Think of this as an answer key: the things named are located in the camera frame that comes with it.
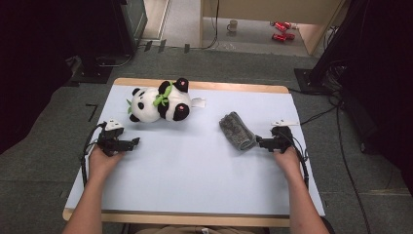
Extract person's beige clothing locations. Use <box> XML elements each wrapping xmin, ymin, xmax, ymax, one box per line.
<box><xmin>134</xmin><ymin>225</ymin><xmax>271</xmax><ymax>234</ymax></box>

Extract black metal stand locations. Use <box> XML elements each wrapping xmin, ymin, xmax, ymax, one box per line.
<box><xmin>293</xmin><ymin>0</ymin><xmax>369</xmax><ymax>96</ymax></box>

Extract wooden table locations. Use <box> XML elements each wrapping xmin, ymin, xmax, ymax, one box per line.
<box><xmin>61</xmin><ymin>77</ymin><xmax>325</xmax><ymax>228</ymax></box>

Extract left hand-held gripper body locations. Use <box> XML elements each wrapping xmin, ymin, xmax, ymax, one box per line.
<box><xmin>96</xmin><ymin>119</ymin><xmax>132</xmax><ymax>157</ymax></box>

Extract long black floor cable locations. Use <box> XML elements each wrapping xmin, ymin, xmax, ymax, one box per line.
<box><xmin>335</xmin><ymin>106</ymin><xmax>372</xmax><ymax>234</ymax></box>

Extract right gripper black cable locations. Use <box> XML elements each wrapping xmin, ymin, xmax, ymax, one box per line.
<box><xmin>285</xmin><ymin>130</ymin><xmax>310</xmax><ymax>190</ymax></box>

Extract person's left hand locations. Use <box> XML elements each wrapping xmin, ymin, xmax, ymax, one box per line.
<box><xmin>88</xmin><ymin>145</ymin><xmax>126</xmax><ymax>179</ymax></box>

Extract grey fluffy towel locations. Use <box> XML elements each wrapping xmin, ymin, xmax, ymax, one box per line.
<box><xmin>218</xmin><ymin>111</ymin><xmax>258</xmax><ymax>152</ymax></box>

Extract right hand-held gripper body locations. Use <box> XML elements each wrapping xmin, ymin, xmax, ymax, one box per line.
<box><xmin>266</xmin><ymin>119</ymin><xmax>300</xmax><ymax>154</ymax></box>

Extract pale blue table mat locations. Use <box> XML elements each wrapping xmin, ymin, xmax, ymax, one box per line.
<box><xmin>64</xmin><ymin>84</ymin><xmax>325</xmax><ymax>217</ymax></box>

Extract beige wooden desk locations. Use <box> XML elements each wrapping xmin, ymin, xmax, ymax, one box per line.
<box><xmin>199</xmin><ymin>0</ymin><xmax>345</xmax><ymax>57</ymax></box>

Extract person's right hand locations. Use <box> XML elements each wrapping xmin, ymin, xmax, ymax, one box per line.
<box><xmin>273</xmin><ymin>145</ymin><xmax>303</xmax><ymax>178</ymax></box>

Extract black hanging cable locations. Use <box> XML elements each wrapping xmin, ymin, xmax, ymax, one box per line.
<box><xmin>188</xmin><ymin>0</ymin><xmax>220</xmax><ymax>51</ymax></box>

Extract black flat stand base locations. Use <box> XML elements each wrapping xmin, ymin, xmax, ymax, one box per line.
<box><xmin>70</xmin><ymin>55</ymin><xmax>114</xmax><ymax>85</ymax></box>

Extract panda plush toy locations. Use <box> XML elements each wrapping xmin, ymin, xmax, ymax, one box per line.
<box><xmin>126</xmin><ymin>77</ymin><xmax>207</xmax><ymax>124</ymax></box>

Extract black cabinet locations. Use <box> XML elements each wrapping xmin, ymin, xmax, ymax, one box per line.
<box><xmin>110</xmin><ymin>0</ymin><xmax>149</xmax><ymax>57</ymax></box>

